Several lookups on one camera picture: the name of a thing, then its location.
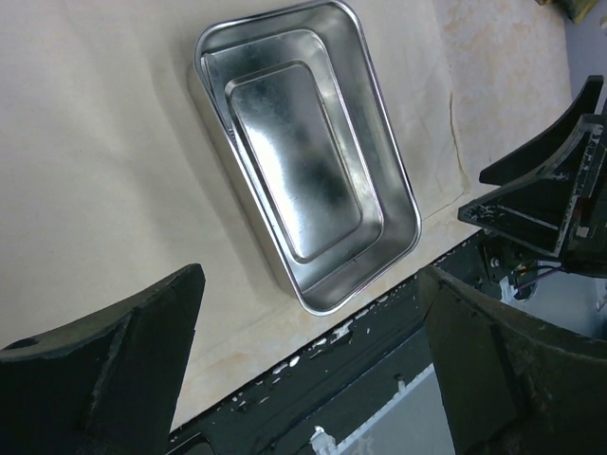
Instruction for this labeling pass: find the steel instrument tray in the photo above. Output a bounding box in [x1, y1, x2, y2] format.
[188, 1, 422, 316]

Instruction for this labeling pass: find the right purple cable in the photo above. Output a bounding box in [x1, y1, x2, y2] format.
[516, 267, 570, 290]

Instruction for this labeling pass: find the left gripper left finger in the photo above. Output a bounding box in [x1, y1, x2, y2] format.
[1, 264, 205, 454]

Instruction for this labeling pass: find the yellow plaid shirt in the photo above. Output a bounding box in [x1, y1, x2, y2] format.
[535, 0, 598, 24]

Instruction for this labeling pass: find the beige cloth wrap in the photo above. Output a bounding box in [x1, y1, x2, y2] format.
[1, 1, 470, 426]

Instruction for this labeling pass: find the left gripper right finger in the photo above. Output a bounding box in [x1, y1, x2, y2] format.
[417, 265, 606, 454]

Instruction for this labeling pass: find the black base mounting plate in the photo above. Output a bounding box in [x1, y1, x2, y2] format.
[166, 275, 432, 454]

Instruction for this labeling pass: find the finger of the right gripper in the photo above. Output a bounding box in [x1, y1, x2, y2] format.
[458, 114, 606, 258]
[479, 75, 604, 185]

